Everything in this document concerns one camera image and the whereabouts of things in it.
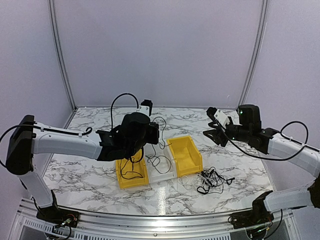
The right yellow plastic bin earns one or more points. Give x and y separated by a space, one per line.
188 160

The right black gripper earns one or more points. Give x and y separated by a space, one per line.
219 137

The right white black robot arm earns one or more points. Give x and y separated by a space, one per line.
276 147

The yellow plastic bin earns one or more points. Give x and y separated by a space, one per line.
188 160
132 172

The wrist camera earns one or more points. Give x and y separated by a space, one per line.
217 115
145 107

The left aluminium corner post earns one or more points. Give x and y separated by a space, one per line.
59 54

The right aluminium corner post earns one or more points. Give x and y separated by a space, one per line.
257 46

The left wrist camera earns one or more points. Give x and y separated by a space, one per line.
145 107

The aluminium corner post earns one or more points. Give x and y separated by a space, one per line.
59 54
257 46

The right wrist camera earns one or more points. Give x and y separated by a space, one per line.
217 115

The left yellow plastic bin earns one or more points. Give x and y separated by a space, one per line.
132 172

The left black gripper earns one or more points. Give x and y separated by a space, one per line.
154 139

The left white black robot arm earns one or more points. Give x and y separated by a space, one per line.
30 138

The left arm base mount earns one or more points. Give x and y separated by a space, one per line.
57 215

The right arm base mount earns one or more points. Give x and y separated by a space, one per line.
255 216

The white translucent plastic bin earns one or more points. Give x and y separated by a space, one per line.
160 163

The aluminium front rail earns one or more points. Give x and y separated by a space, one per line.
109 226

